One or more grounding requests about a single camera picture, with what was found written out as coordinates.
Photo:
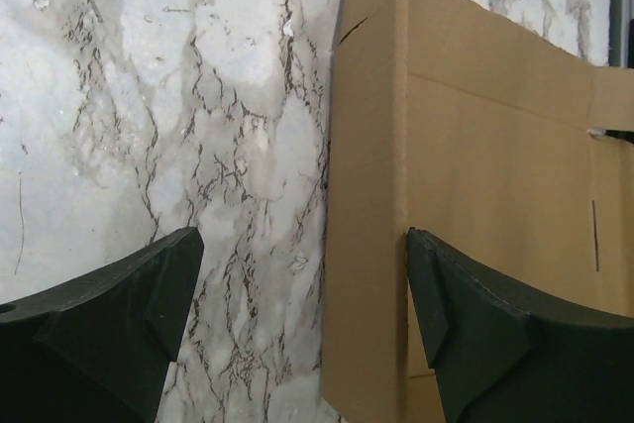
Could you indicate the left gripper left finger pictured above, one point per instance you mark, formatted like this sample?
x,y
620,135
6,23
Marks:
x,y
97,348

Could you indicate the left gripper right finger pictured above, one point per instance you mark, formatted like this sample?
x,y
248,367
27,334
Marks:
x,y
504,351

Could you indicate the brown cardboard box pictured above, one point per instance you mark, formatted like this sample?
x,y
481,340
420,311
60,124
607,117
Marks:
x,y
451,119

